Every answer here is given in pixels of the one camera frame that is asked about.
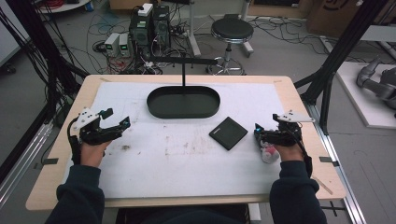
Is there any black computer tower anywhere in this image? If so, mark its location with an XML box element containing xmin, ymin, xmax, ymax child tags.
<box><xmin>128</xmin><ymin>6</ymin><xmax>154</xmax><ymax>58</ymax></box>
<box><xmin>151</xmin><ymin>4</ymin><xmax>172</xmax><ymax>50</ymax></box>

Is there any white table mat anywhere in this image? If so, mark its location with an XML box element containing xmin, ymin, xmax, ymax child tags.
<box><xmin>62</xmin><ymin>81</ymin><xmax>300</xmax><ymax>200</ymax></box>

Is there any black oval tray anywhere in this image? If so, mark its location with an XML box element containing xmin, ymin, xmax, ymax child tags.
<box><xmin>146</xmin><ymin>85</ymin><xmax>221</xmax><ymax>119</ymax></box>

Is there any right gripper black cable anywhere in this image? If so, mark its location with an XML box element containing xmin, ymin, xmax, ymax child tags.
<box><xmin>289</xmin><ymin>122</ymin><xmax>314</xmax><ymax>179</ymax></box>

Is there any black square flat case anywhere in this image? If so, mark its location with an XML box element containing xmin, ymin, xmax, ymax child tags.
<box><xmin>208</xmin><ymin>116</ymin><xmax>249</xmax><ymax>151</ymax></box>

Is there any black frame with cable bundle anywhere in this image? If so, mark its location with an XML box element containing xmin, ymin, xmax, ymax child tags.
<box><xmin>0</xmin><ymin>0</ymin><xmax>90</xmax><ymax>129</ymax></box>

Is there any black round stool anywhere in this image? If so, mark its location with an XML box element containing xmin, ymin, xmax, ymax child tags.
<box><xmin>205</xmin><ymin>17</ymin><xmax>255</xmax><ymax>77</ymax></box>

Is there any person's right hand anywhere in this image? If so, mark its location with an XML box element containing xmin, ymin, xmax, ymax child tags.
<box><xmin>274</xmin><ymin>143</ymin><xmax>306</xmax><ymax>163</ymax></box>

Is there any white floor platform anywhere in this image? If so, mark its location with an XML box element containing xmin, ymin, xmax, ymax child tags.
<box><xmin>335</xmin><ymin>61</ymin><xmax>396</xmax><ymax>130</ymax></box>

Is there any white box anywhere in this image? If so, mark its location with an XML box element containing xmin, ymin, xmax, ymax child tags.
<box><xmin>136</xmin><ymin>2</ymin><xmax>154</xmax><ymax>18</ymax></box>

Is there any black metal frame post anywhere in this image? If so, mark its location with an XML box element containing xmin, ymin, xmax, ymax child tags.
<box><xmin>293</xmin><ymin>0</ymin><xmax>389</xmax><ymax>135</ymax></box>

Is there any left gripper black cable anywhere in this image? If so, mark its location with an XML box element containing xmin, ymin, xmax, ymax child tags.
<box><xmin>66</xmin><ymin>116</ymin><xmax>82</xmax><ymax>166</ymax></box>

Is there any person's left hand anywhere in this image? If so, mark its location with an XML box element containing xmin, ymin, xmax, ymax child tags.
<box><xmin>79</xmin><ymin>139</ymin><xmax>112</xmax><ymax>168</ymax></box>

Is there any white metal desk leg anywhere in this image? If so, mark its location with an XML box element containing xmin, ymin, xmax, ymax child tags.
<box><xmin>240</xmin><ymin>0</ymin><xmax>255</xmax><ymax>58</ymax></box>
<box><xmin>186</xmin><ymin>0</ymin><xmax>202</xmax><ymax>58</ymax></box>

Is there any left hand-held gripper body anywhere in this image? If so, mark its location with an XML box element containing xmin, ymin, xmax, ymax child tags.
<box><xmin>73</xmin><ymin>106</ymin><xmax>124</xmax><ymax>147</ymax></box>

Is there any small white pink plush toy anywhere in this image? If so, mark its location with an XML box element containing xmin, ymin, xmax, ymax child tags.
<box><xmin>261</xmin><ymin>141</ymin><xmax>280</xmax><ymax>164</ymax></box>

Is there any aluminium rail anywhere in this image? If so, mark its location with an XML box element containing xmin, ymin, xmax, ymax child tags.
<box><xmin>304</xmin><ymin>102</ymin><xmax>369</xmax><ymax>224</ymax></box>
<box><xmin>0</xmin><ymin>121</ymin><xmax>54</xmax><ymax>208</ymax></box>

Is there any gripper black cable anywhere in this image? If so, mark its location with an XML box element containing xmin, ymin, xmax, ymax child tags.
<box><xmin>289</xmin><ymin>122</ymin><xmax>314</xmax><ymax>179</ymax></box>
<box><xmin>66</xmin><ymin>116</ymin><xmax>82</xmax><ymax>166</ymax></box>

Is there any black tape strip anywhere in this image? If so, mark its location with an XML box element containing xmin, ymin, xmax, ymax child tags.
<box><xmin>33</xmin><ymin>157</ymin><xmax>60</xmax><ymax>171</ymax></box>
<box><xmin>318</xmin><ymin>156</ymin><xmax>341</xmax><ymax>168</ymax></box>

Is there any grey power supply unit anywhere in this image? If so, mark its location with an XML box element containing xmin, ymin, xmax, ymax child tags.
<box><xmin>118</xmin><ymin>33</ymin><xmax>132</xmax><ymax>58</ymax></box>
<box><xmin>104</xmin><ymin>32</ymin><xmax>121</xmax><ymax>58</ymax></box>

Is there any brown cardboard box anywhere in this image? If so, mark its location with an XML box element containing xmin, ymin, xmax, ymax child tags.
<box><xmin>305</xmin><ymin>0</ymin><xmax>376</xmax><ymax>39</ymax></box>

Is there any person's dark clothed lap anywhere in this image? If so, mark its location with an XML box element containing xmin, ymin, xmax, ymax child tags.
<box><xmin>115</xmin><ymin>207</ymin><xmax>250</xmax><ymax>224</ymax></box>

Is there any black T-shaped stand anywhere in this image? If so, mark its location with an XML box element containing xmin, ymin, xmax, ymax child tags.
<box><xmin>148</xmin><ymin>55</ymin><xmax>219</xmax><ymax>88</ymax></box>

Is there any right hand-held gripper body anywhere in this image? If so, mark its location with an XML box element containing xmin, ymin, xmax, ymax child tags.
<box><xmin>261</xmin><ymin>110</ymin><xmax>316</xmax><ymax>147</ymax></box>

